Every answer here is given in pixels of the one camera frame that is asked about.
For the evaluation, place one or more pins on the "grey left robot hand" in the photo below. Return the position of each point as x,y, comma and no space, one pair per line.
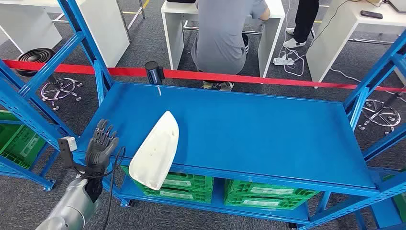
100,149

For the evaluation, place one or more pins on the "white curved plastic part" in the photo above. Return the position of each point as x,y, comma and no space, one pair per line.
155,152

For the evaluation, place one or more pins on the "black stool chrome base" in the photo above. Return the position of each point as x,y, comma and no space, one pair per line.
380,114
35,57

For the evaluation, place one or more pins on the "white desk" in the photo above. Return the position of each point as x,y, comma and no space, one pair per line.
333,38
174,38
104,31

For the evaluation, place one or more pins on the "red barrier belt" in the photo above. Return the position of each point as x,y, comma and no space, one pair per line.
222,77

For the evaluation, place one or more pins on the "seated person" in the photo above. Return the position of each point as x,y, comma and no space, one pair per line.
222,38

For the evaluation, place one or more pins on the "white power strip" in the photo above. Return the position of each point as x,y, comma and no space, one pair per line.
282,60

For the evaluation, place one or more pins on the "standing person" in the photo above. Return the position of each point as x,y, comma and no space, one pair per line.
304,19

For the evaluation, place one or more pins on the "black phone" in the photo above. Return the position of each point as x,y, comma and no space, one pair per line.
371,14

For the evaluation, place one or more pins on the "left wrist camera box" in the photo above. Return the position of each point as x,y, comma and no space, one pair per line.
71,143

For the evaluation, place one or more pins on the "black belt post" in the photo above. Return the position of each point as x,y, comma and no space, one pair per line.
153,73

